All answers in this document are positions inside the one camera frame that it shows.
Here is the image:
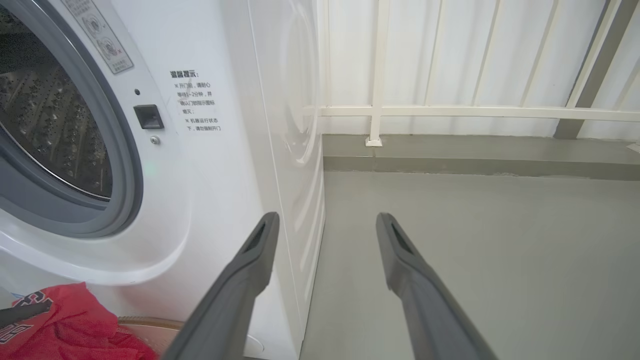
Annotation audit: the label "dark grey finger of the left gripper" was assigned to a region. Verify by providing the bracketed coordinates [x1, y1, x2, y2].
[0, 299, 53, 329]

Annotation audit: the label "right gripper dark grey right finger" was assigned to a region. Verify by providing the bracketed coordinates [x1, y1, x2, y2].
[376, 212, 501, 360]

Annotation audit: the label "red jersey garment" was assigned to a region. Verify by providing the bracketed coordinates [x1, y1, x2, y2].
[0, 282, 160, 360]

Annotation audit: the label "black door latch socket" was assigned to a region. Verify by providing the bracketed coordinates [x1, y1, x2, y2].
[133, 104, 165, 131]

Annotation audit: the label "white metal railing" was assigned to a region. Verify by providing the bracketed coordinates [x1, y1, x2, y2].
[317, 0, 640, 147]

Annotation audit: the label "grey warning label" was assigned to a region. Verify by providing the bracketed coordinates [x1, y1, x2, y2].
[61, 0, 135, 76]

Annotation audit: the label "printed text notice sticker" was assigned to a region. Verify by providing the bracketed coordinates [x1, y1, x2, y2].
[170, 70, 222, 133]

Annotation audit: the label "round white filter cover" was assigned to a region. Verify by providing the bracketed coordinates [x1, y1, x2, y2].
[244, 334, 266, 358]

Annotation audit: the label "cream perforated laundry basket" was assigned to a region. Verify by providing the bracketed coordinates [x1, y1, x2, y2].
[117, 316, 186, 353]

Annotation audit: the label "white washing machine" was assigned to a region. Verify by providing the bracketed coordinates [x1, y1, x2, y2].
[0, 0, 327, 360]

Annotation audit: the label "perforated steel drum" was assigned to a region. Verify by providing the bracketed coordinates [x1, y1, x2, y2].
[0, 5, 113, 201]

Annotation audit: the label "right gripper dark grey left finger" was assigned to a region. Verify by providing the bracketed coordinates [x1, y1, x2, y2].
[162, 211, 281, 360]

